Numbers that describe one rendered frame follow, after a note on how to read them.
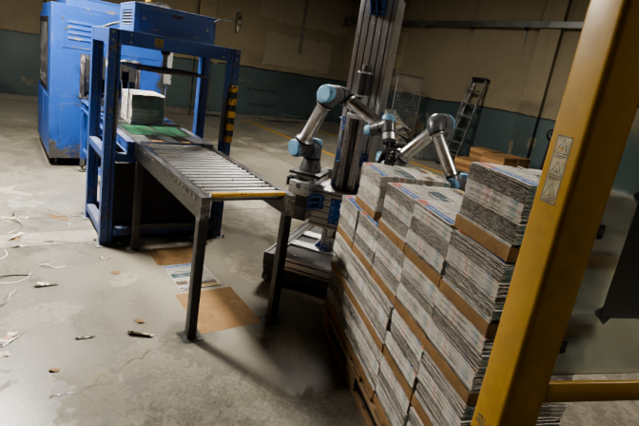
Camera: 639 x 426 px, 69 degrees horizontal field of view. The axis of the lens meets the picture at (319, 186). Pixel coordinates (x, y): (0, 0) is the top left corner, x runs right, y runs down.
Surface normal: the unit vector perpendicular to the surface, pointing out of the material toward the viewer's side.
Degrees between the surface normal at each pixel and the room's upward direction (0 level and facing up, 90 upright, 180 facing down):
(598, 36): 90
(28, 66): 90
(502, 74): 90
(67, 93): 90
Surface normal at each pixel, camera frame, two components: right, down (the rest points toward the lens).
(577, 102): -0.96, -0.09
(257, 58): 0.56, 0.29
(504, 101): -0.82, 0.01
